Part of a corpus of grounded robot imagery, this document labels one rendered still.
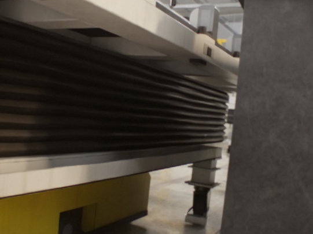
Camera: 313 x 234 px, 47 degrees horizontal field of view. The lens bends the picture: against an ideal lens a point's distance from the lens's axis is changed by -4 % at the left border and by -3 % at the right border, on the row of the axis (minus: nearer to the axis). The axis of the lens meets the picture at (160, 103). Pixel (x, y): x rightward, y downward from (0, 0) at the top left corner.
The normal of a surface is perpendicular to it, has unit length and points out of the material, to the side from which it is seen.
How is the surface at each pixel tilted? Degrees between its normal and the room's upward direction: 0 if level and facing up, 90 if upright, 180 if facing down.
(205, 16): 90
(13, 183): 90
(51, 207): 90
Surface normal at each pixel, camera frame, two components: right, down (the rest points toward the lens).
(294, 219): -0.36, -0.06
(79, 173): 0.89, 0.09
